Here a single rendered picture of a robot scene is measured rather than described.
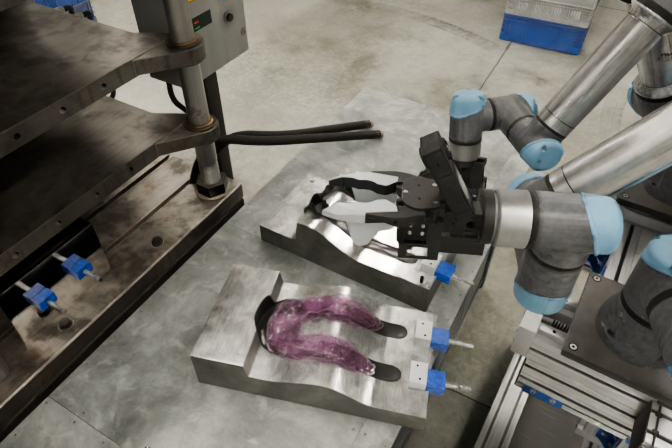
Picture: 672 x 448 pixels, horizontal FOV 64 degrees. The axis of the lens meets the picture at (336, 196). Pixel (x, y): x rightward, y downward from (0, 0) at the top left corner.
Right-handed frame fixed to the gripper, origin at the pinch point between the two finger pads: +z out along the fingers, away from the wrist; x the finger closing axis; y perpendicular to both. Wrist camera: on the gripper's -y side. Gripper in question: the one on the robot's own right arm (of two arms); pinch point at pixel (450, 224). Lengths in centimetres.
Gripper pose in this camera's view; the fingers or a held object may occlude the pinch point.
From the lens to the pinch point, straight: 141.8
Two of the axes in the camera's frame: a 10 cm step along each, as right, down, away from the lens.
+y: 8.6, 2.2, -4.5
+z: 0.5, 8.6, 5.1
